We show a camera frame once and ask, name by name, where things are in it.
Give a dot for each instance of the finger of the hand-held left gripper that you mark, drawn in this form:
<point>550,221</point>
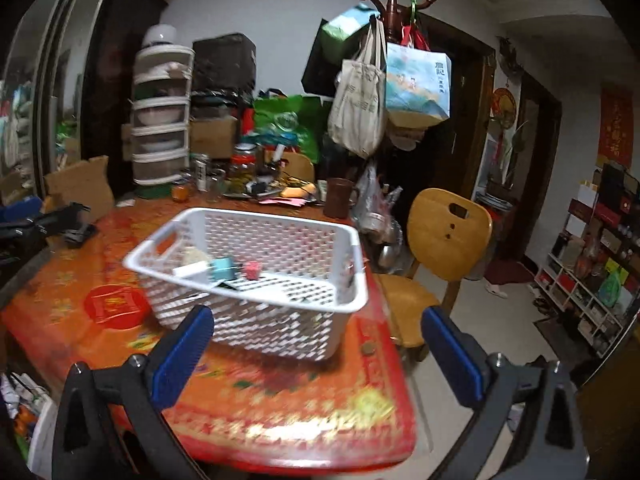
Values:
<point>45,220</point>

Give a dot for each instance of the potted plant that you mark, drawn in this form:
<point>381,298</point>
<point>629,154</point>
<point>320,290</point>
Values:
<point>507,180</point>

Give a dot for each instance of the white perforated plastic basket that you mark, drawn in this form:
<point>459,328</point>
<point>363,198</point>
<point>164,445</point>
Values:
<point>280,325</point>

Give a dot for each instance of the metal pot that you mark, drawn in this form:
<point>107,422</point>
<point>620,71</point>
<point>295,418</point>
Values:
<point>387,250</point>

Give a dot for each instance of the green plastic basket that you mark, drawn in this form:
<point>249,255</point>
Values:
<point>152,191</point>

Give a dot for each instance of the large cardboard box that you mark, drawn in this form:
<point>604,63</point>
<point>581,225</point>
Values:
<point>85,185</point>

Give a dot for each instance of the green plastic bag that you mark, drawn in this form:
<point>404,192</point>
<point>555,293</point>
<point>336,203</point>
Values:
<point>285,125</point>

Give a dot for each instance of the pink paper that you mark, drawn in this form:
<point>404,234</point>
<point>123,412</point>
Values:
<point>282,202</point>

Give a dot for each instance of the orange jar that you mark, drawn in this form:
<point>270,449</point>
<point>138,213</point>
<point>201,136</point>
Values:
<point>181,193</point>

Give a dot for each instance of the pink heart-print charger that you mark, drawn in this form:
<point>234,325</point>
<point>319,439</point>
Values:
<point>253,270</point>

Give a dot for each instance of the dark wooden door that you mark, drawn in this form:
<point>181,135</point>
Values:
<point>470,110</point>

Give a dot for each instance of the white bowl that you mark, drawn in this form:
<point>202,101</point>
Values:
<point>161,35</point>

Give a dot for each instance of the black box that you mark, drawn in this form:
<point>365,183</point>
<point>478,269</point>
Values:
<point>225,65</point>

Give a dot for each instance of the white slipper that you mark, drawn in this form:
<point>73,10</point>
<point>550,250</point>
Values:
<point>495,289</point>

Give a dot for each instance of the white bottle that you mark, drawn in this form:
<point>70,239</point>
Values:
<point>202,175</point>

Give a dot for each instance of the red round lid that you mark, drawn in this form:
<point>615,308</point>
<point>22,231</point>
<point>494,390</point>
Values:
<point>115,305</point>

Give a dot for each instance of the red floral tablecloth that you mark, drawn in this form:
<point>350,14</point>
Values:
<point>280,410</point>

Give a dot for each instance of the white plastic bin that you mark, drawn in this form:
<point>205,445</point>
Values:
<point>40,440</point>

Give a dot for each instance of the green box bag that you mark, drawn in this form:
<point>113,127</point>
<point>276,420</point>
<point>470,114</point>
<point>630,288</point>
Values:
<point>347,30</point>

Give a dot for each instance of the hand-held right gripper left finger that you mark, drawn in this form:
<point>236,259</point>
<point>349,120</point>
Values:
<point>180,355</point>

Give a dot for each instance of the round red wall decoration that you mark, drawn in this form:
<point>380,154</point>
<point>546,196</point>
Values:
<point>503,105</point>

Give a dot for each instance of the empty glass jar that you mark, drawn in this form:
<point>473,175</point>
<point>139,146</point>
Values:
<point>215,187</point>

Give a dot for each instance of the silver refrigerator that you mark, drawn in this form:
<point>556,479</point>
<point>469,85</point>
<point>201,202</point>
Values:
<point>40,85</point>

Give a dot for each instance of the brown mug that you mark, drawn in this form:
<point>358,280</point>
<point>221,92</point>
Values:
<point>337,197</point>

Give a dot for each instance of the canvas tote bag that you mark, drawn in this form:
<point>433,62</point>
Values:
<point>357,105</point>

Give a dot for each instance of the red doormat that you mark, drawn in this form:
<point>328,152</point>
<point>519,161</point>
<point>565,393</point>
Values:
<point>510,272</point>

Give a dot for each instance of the small cardboard box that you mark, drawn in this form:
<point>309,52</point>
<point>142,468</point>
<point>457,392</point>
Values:
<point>212,135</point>

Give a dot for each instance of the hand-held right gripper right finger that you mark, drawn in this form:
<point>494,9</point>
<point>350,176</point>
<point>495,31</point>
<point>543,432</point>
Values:
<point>455,360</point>

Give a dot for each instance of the pickle jar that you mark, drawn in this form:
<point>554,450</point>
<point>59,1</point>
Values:
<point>244,162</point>

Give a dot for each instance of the white storage shelf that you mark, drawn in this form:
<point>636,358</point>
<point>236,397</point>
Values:
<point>590,270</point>

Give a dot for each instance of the red wall poster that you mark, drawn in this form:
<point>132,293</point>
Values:
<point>616,125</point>

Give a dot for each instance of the white plastic bag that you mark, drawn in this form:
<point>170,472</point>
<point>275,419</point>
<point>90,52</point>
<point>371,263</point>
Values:
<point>369,190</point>

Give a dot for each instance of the wooden coat rack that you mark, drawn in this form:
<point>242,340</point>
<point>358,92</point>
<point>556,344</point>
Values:
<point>392,5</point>

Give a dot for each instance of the blue printed bag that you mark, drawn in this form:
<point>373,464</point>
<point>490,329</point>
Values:
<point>417,85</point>

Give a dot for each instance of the white plastic drawer tower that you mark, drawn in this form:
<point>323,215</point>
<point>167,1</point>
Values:
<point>160,125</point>

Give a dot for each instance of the wooden chair with cutout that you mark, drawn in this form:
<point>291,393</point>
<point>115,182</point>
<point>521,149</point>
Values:
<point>450,240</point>

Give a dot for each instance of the tall white charger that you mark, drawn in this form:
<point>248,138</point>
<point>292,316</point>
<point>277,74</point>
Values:
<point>192,270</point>

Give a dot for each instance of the teal charger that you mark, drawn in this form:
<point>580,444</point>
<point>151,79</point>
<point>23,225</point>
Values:
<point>223,267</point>

